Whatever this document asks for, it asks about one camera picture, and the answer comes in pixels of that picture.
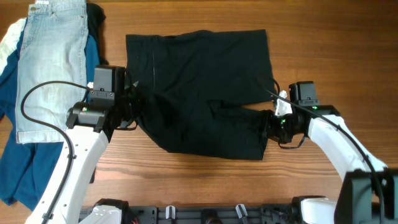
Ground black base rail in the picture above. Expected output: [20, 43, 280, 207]
[127, 204, 304, 224]

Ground blue garment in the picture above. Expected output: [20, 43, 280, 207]
[1, 34, 82, 210]

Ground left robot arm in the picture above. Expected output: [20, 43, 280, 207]
[26, 65, 146, 223]

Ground black garment under pile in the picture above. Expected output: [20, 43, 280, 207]
[86, 3, 106, 53]

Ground black shorts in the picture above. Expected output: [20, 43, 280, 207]
[126, 30, 275, 160]

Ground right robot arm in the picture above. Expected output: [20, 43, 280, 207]
[264, 82, 397, 223]

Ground white garment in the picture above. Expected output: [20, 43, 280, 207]
[0, 17, 27, 74]

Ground light blue denim shorts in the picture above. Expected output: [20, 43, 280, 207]
[16, 0, 88, 144]

